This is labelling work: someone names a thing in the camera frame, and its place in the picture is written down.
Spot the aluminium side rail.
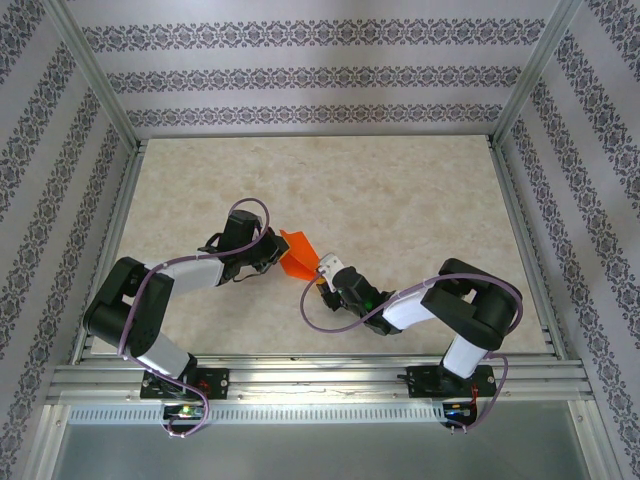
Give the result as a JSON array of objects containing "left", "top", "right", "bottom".
[
  {"left": 487, "top": 133, "right": 569, "bottom": 360},
  {"left": 72, "top": 138, "right": 147, "bottom": 362}
]

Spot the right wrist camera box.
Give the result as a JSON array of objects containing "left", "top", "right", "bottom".
[{"left": 314, "top": 253, "right": 347, "bottom": 282}]

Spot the orange paper sheet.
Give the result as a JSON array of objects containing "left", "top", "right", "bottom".
[{"left": 278, "top": 229, "right": 324, "bottom": 282}]

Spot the long aluminium base rail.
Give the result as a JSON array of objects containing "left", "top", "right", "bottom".
[{"left": 47, "top": 355, "right": 595, "bottom": 406}]

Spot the aluminium corner post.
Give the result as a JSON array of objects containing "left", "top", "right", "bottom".
[
  {"left": 42, "top": 0, "right": 142, "bottom": 151},
  {"left": 491, "top": 0, "right": 587, "bottom": 147}
]

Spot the slotted grey cable duct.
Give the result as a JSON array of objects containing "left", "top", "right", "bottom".
[{"left": 66, "top": 403, "right": 447, "bottom": 426}]

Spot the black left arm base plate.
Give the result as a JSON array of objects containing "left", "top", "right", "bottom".
[{"left": 139, "top": 367, "right": 230, "bottom": 401}]

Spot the grey metal shelf panel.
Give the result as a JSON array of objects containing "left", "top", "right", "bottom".
[{"left": 49, "top": 423, "right": 589, "bottom": 480}]

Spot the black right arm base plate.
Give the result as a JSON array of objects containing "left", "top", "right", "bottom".
[{"left": 407, "top": 364, "right": 499, "bottom": 400}]

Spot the short aluminium frame post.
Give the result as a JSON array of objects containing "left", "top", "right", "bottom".
[
  {"left": 22, "top": 403, "right": 71, "bottom": 480},
  {"left": 569, "top": 399, "right": 621, "bottom": 480}
]

